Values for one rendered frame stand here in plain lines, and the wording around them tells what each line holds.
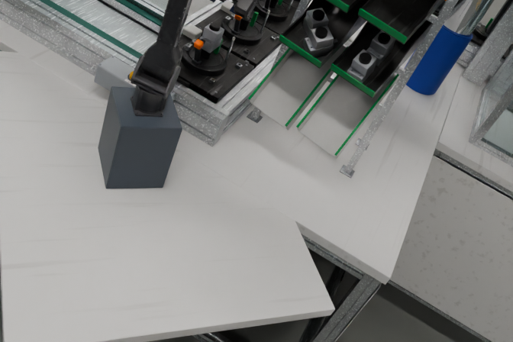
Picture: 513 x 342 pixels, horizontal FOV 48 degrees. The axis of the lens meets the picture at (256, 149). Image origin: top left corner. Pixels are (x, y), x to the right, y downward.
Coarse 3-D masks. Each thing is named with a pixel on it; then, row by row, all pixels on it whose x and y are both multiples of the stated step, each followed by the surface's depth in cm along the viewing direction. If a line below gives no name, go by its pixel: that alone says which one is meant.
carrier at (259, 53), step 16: (224, 16) 192; (256, 16) 187; (224, 32) 182; (240, 32) 183; (256, 32) 187; (272, 32) 195; (224, 48) 178; (240, 48) 180; (256, 48) 183; (272, 48) 187; (256, 64) 177
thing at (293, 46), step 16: (320, 0) 151; (304, 16) 149; (336, 16) 151; (352, 16) 151; (288, 32) 147; (304, 32) 148; (336, 32) 148; (352, 32) 147; (304, 48) 145; (336, 48) 144; (320, 64) 141
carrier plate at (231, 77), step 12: (180, 48) 169; (228, 60) 173; (240, 60) 175; (180, 72) 160; (192, 72) 162; (228, 72) 168; (240, 72) 170; (192, 84) 158; (204, 84) 159; (216, 84) 161; (228, 84) 163; (204, 96) 158; (216, 96) 157
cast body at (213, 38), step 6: (210, 24) 159; (216, 24) 160; (204, 30) 160; (210, 30) 159; (216, 30) 159; (222, 30) 161; (204, 36) 161; (210, 36) 160; (216, 36) 159; (210, 42) 160; (216, 42) 162; (204, 48) 161; (210, 48) 160
